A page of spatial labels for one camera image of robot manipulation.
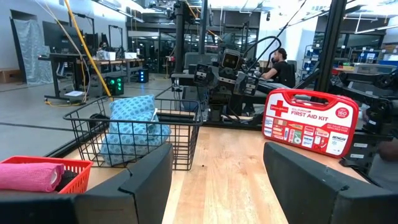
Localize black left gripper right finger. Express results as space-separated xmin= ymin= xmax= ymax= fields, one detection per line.
xmin=262 ymin=141 xmax=398 ymax=224

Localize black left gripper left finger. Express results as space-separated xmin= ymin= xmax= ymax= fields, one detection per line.
xmin=74 ymin=142 xmax=174 ymax=224

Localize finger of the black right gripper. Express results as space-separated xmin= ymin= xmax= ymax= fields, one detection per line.
xmin=233 ymin=73 xmax=259 ymax=96
xmin=193 ymin=63 xmax=213 ymax=87

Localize blue patterned soft pack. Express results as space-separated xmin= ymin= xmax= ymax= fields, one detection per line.
xmin=99 ymin=95 xmax=172 ymax=167

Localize red first aid kit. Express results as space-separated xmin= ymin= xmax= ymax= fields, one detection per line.
xmin=261 ymin=88 xmax=360 ymax=159

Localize black bandage roll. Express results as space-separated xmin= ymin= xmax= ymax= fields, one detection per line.
xmin=54 ymin=169 xmax=78 ymax=192

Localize pink bandage roll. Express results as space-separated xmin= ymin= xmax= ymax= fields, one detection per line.
xmin=0 ymin=162 xmax=65 ymax=193

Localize person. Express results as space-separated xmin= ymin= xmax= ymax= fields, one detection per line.
xmin=260 ymin=47 xmax=296 ymax=89

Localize red plastic bin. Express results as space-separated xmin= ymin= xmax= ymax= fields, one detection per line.
xmin=0 ymin=155 xmax=94 ymax=195

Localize computer tower green lights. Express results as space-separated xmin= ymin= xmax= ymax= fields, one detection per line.
xmin=105 ymin=76 xmax=125 ymax=96

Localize black standing desk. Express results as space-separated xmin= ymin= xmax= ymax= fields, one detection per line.
xmin=37 ymin=52 xmax=91 ymax=102

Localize black computer monitor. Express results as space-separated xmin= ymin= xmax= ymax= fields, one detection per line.
xmin=42 ymin=21 xmax=85 ymax=55

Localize clear plastic sheet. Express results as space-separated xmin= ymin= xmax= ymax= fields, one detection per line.
xmin=12 ymin=18 xmax=53 ymax=85

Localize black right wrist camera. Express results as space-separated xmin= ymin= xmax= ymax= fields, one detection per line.
xmin=221 ymin=49 xmax=242 ymax=71

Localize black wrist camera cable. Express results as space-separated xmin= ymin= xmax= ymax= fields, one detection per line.
xmin=242 ymin=35 xmax=282 ymax=74

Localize black wire basket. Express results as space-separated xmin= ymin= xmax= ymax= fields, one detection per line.
xmin=62 ymin=95 xmax=203 ymax=171

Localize yellow cable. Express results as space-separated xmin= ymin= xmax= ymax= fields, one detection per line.
xmin=63 ymin=0 xmax=113 ymax=101

